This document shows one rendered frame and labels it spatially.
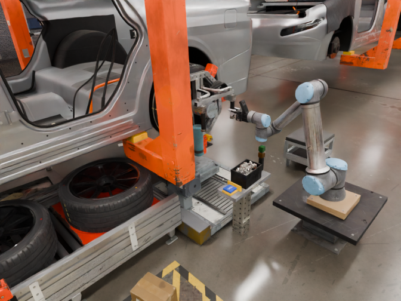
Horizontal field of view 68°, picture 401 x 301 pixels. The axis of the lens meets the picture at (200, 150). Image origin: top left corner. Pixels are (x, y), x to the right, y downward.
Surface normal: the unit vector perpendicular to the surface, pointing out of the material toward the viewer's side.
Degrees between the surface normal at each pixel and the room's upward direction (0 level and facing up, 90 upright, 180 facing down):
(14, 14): 90
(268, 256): 0
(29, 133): 92
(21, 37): 90
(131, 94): 90
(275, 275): 0
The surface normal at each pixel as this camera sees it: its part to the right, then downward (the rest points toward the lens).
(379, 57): -0.71, 0.36
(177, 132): 0.71, 0.30
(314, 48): 0.11, 0.60
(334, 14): 0.37, 0.34
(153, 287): -0.04, -0.88
